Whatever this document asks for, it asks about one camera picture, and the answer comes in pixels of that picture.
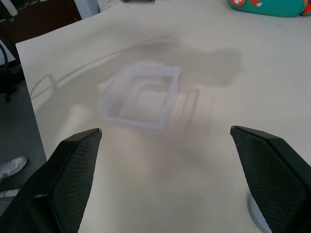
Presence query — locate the brown wooden board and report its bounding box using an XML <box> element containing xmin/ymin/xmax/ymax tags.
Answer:
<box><xmin>0</xmin><ymin>0</ymin><xmax>83</xmax><ymax>63</ymax></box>

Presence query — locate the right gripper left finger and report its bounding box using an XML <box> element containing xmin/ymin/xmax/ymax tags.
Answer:
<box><xmin>0</xmin><ymin>128</ymin><xmax>103</xmax><ymax>233</ymax></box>

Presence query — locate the white sneaker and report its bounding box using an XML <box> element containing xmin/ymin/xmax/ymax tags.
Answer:
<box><xmin>0</xmin><ymin>188</ymin><xmax>21</xmax><ymax>199</ymax></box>
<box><xmin>0</xmin><ymin>156</ymin><xmax>28</xmax><ymax>183</ymax></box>

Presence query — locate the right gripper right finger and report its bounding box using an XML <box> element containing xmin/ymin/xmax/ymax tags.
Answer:
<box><xmin>230</xmin><ymin>125</ymin><xmax>311</xmax><ymax>233</ymax></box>

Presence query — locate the black office chair base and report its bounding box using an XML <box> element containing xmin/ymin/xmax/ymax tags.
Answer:
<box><xmin>0</xmin><ymin>64</ymin><xmax>22</xmax><ymax>102</ymax></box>

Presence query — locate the teal dinosaur backpack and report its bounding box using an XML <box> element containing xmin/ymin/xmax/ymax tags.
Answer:
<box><xmin>226</xmin><ymin>0</ymin><xmax>308</xmax><ymax>18</ymax></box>

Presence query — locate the clear square plastic container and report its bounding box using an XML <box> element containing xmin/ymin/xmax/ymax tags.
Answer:
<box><xmin>98</xmin><ymin>65</ymin><xmax>181</xmax><ymax>133</ymax></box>

